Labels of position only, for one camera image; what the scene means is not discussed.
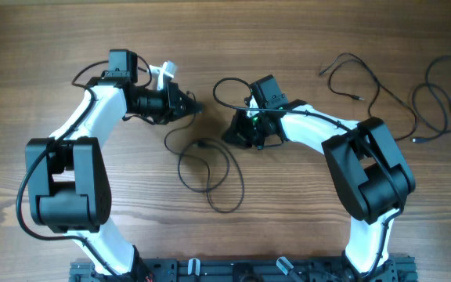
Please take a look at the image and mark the black cable bundle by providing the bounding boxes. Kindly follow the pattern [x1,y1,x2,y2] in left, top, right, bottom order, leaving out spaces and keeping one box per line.
[164,90,246,215]

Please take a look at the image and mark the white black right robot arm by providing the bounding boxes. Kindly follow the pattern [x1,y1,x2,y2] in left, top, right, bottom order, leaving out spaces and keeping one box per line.
[222,74,416,280]

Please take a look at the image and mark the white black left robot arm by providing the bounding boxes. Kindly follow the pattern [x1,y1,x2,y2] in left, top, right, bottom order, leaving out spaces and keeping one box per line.
[16,49,202,281]

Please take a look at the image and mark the black right camera cable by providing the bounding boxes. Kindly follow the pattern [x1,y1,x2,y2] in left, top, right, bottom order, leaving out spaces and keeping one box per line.
[211,77,405,280]

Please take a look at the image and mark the black camera cable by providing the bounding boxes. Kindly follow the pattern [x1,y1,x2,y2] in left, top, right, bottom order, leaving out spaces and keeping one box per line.
[211,77,405,280]
[15,54,154,280]

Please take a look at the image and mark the black left camera cable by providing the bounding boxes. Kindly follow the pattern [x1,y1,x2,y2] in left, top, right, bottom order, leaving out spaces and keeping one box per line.
[15,54,154,280]

